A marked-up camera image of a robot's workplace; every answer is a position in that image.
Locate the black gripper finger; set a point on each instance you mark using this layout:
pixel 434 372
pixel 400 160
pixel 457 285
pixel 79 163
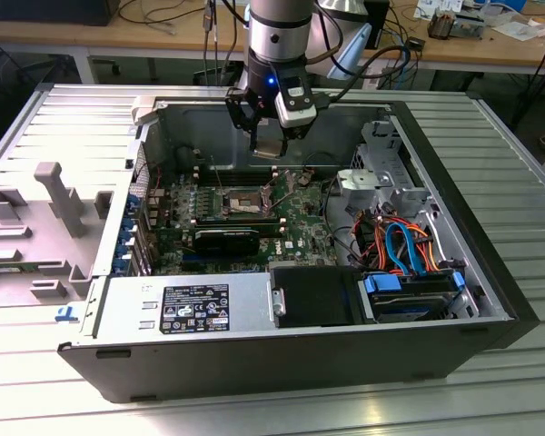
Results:
pixel 243 109
pixel 297 132

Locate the silver green CPU chip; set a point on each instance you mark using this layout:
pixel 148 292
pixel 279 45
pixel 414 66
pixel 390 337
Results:
pixel 268 150

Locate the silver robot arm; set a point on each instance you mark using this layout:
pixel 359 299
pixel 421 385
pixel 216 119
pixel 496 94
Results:
pixel 277 27

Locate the black RAM slot row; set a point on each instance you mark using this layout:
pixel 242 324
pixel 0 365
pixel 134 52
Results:
pixel 236 223
pixel 204 178

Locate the CPU socket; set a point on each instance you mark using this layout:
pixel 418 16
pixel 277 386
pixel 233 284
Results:
pixel 245 202

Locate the black plastic drive cover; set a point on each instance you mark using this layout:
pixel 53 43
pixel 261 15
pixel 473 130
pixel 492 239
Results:
pixel 313 295

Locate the green motherboard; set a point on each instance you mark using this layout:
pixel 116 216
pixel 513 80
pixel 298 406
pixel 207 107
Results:
pixel 300 213

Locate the grey case release latch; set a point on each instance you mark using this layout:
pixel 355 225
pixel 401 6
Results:
pixel 143 111

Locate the black upright box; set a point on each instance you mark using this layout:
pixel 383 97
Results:
pixel 379 22

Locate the black graphics card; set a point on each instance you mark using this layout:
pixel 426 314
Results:
pixel 227 243

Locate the silver metal drive cage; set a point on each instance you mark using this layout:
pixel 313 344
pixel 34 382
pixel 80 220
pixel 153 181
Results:
pixel 409 202

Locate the small black adapter box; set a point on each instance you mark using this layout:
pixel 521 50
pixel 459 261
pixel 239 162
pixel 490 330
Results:
pixel 415 44

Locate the metal heatsink cooler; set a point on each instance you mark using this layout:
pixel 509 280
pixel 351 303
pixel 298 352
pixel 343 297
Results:
pixel 440 25

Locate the wooden desk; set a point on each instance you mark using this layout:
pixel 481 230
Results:
pixel 72 34

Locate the grey metal device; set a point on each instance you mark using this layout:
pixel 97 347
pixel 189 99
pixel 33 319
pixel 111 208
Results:
pixel 470 27

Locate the hard disk in blue carrier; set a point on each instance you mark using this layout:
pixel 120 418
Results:
pixel 404 309

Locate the black box on desk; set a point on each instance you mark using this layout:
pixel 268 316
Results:
pixel 50 11

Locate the silver power supply unit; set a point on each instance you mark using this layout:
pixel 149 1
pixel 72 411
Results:
pixel 127 309

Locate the grey parts rack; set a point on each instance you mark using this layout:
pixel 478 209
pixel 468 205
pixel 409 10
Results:
pixel 50 236

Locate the black open PC case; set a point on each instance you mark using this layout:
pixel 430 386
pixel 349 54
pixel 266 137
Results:
pixel 254 363

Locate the white paper sheet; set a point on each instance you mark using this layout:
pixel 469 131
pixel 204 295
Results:
pixel 520 29

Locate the blue case latch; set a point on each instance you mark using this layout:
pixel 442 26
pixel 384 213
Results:
pixel 66 313

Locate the green RAM stick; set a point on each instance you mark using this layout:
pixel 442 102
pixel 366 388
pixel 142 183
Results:
pixel 9 270

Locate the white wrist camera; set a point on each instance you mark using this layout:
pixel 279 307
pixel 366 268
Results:
pixel 295 111

